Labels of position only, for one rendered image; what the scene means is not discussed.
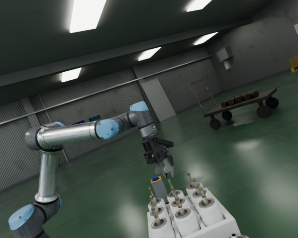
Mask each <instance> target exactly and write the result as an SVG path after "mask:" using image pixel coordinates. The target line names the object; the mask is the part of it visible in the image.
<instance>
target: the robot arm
mask: <svg viewBox="0 0 298 238"><path fill-rule="evenodd" d="M136 126H137V127H138V129H139V132H140V134H141V137H143V139H142V140H141V143H142V146H143V148H144V151H145V153H143V155H144V157H145V156H146V157H147V159H148V161H147V159H146V157H145V160H146V162H147V164H154V163H155V164H156V169H155V173H156V174H159V173H162V174H163V175H164V177H165V178H167V173H169V172H170V174H171V176H172V177H174V162H173V157H172V155H171V153H170V152H169V150H167V148H170V147H173V146H174V142H172V141H169V140H165V139H162V138H158V137H157V136H158V132H157V129H156V126H155V124H154V121H153V119H152V116H151V114H150V111H149V109H148V107H147V105H146V103H145V102H144V101H141V102H138V103H136V104H133V105H131V106H130V111H129V112H126V113H124V114H121V115H119V116H116V117H113V118H110V119H104V120H99V121H93V122H87V123H81V124H76V125H70V126H65V125H64V124H62V123H60V122H50V123H47V124H43V125H39V126H35V127H32V128H30V129H29V130H28V131H27V132H26V134H25V143H26V145H27V146H28V147H29V148H30V149H32V150H35V151H41V164H40V177H39V189H38V193H37V194H36V195H35V202H34V204H28V205H26V206H24V207H22V208H21V209H19V210H17V211H16V212H15V213H14V214H12V215H11V217H10V218H9V225H10V229H11V230H12V232H13V235H14V237H15V238H50V237H49V236H48V235H47V234H46V233H45V231H44V229H43V227H42V225H43V224H45V223H46V222H47V221H48V220H49V219H50V218H52V217H53V216H54V215H55V214H56V213H57V212H58V211H59V210H60V208H61V205H62V201H61V199H60V196H59V195H58V193H57V192H56V185H57V174H58V164H59V154H60V151H61V150H63V144H69V143H76V142H83V141H89V140H96V139H104V140H107V139H112V138H114V137H115V136H117V135H118V134H120V133H122V132H124V131H126V130H128V129H130V128H133V127H136ZM164 164H165V166H164Z"/></svg>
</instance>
